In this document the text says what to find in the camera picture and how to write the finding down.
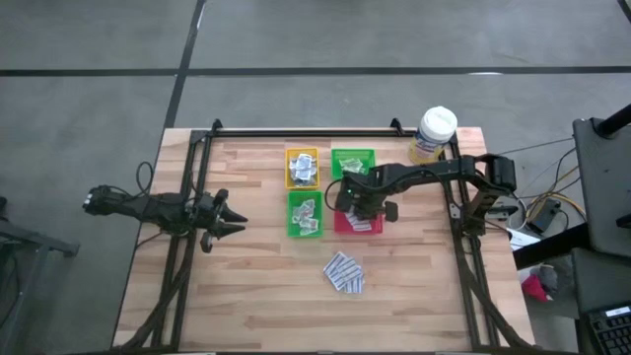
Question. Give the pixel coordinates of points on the Lysol wipes canister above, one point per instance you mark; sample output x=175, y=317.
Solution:
x=436, y=125

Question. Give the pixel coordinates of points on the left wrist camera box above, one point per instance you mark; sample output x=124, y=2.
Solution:
x=204, y=204

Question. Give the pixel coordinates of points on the black desk leg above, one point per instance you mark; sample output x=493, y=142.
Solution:
x=547, y=249

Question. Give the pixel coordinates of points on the red plastic mesh basket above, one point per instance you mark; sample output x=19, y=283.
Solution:
x=340, y=228

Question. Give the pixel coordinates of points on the green plastic mesh basket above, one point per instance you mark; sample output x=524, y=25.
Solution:
x=370, y=157
x=292, y=217

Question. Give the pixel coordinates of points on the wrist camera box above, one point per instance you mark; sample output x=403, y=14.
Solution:
x=345, y=196
x=204, y=204

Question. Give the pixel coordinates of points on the red cloth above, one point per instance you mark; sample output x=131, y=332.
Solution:
x=533, y=288

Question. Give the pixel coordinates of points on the black power adapter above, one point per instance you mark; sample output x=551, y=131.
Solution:
x=542, y=217

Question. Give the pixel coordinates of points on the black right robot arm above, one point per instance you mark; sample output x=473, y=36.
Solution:
x=434, y=172

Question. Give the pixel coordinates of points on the dark grey panel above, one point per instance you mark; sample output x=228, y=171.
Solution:
x=599, y=281

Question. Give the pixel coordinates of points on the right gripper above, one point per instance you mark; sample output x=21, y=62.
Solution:
x=372, y=192

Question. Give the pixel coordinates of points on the black pole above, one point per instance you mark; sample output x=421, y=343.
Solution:
x=613, y=122

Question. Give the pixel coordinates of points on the yellow plastic mesh basket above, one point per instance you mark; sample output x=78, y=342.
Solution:
x=287, y=180

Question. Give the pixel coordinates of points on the black keyboard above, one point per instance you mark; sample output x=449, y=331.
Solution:
x=613, y=333

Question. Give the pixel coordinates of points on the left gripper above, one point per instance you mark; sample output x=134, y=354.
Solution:
x=221, y=219

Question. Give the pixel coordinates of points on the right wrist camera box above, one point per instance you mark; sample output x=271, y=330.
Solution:
x=345, y=196

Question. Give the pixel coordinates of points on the grey cloth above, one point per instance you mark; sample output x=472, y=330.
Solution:
x=547, y=273

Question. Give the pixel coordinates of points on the white paper sheet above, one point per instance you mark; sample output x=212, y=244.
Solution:
x=520, y=239

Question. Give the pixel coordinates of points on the grey metal stand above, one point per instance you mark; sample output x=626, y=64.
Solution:
x=34, y=241

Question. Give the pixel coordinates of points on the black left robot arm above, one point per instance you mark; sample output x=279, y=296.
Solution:
x=143, y=207

